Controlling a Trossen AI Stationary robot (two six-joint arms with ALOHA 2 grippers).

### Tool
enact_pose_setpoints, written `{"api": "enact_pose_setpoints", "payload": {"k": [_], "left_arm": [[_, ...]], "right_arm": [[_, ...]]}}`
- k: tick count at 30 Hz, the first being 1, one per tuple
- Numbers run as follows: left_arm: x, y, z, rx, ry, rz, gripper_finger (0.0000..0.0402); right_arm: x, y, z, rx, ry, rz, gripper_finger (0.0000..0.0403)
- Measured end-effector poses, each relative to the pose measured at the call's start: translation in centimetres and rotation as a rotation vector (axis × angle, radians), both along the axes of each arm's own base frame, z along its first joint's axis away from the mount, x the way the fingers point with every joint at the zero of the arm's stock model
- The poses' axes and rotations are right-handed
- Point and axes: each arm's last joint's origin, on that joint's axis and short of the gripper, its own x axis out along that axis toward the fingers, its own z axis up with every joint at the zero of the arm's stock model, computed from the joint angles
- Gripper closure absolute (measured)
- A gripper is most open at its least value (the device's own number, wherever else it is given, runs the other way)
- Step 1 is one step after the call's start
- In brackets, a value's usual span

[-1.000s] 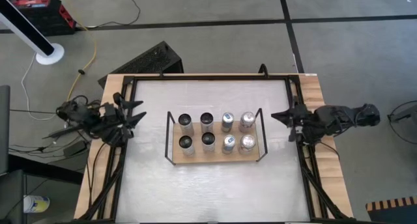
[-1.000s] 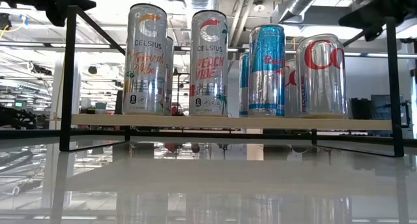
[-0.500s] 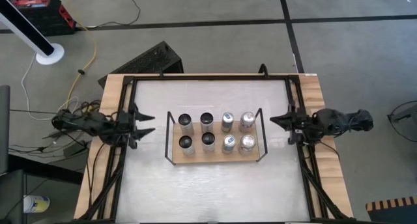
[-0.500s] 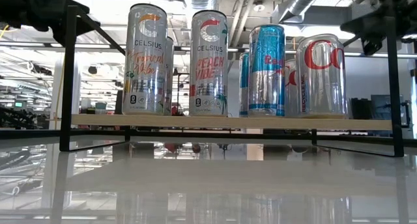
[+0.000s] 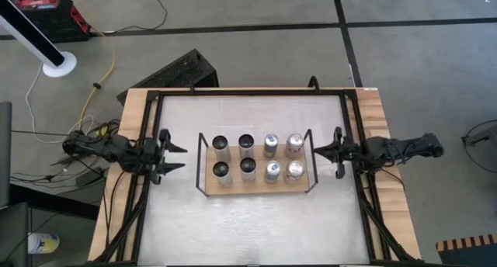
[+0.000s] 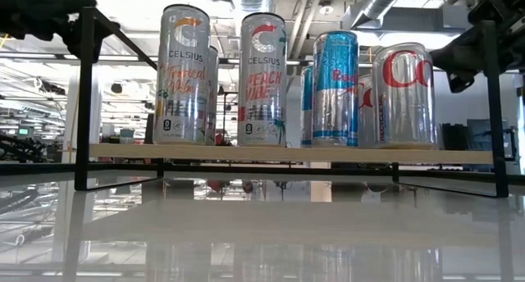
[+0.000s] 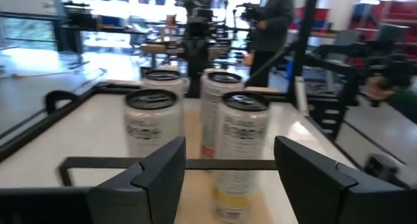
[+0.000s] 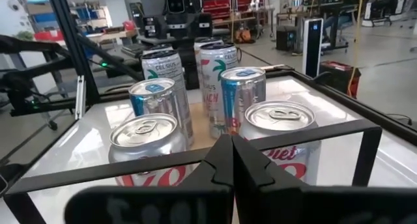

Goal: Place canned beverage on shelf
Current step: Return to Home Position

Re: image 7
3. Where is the white Celsius can black lid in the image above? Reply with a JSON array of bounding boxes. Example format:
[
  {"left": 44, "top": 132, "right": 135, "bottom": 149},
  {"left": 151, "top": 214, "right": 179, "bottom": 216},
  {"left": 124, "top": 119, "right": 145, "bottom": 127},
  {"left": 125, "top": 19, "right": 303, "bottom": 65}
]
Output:
[
  {"left": 123, "top": 89, "right": 184, "bottom": 158},
  {"left": 140, "top": 64, "right": 185, "bottom": 100}
]

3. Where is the black device on stand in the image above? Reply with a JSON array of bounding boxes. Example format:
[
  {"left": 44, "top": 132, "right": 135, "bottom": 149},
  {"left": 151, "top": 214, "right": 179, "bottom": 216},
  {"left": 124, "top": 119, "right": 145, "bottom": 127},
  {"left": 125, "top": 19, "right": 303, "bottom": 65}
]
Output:
[{"left": 60, "top": 1, "right": 100, "bottom": 68}]

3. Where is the person's forearm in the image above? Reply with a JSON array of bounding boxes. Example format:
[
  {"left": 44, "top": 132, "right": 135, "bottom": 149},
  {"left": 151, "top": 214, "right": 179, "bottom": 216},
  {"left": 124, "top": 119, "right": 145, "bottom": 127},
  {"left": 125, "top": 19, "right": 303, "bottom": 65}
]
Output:
[{"left": 387, "top": 87, "right": 417, "bottom": 126}]

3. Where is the black table frame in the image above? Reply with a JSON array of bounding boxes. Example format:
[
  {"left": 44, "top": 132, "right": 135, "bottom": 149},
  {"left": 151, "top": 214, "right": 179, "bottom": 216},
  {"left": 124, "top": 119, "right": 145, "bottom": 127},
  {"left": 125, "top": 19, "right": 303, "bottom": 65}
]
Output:
[{"left": 0, "top": 0, "right": 349, "bottom": 165}]

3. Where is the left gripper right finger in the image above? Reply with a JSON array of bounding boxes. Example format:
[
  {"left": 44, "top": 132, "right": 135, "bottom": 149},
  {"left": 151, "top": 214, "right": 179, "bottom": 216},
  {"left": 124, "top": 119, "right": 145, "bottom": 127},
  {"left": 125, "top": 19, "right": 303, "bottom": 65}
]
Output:
[{"left": 274, "top": 135, "right": 417, "bottom": 224}]

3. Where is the person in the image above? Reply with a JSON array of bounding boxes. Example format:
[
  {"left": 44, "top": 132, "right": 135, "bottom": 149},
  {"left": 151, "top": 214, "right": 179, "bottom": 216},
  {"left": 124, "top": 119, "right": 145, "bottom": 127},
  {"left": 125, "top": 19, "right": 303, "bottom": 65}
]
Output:
[{"left": 246, "top": 0, "right": 296, "bottom": 88}]

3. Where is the white Celsius can orange print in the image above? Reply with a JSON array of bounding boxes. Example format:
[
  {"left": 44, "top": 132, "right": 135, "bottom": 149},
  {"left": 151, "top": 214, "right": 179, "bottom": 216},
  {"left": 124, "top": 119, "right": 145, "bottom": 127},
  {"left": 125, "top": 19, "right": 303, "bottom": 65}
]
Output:
[{"left": 212, "top": 91, "right": 272, "bottom": 224}]

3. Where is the white Celsius peach vibe can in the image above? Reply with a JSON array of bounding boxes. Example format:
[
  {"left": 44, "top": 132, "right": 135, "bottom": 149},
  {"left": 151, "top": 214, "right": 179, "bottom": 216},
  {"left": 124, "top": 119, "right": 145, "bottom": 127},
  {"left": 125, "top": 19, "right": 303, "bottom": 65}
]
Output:
[{"left": 199, "top": 67, "right": 246, "bottom": 160}]

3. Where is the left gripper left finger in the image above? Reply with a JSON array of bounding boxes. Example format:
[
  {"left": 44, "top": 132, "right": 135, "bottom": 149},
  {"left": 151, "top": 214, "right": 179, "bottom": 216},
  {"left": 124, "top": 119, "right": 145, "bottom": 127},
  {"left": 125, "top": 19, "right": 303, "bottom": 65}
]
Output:
[{"left": 0, "top": 135, "right": 187, "bottom": 224}]

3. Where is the person's hand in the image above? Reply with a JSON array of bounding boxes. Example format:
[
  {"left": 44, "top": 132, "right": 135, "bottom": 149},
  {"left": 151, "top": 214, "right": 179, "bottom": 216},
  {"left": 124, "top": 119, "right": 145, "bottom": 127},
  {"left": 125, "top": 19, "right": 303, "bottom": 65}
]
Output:
[{"left": 364, "top": 76, "right": 397, "bottom": 101}]

